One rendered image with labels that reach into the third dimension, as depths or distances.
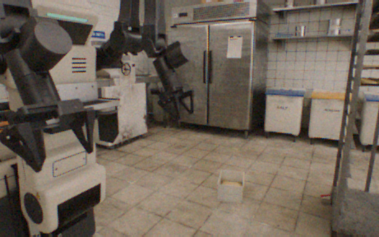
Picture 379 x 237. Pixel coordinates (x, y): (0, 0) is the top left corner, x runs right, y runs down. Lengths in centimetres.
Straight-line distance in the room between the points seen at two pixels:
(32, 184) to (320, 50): 418
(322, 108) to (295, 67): 97
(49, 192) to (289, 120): 349
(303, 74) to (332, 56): 48
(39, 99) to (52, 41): 10
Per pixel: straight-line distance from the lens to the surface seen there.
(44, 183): 87
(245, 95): 373
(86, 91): 86
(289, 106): 388
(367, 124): 392
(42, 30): 45
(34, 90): 48
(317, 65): 446
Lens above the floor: 116
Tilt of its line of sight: 13 degrees down
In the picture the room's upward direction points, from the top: straight up
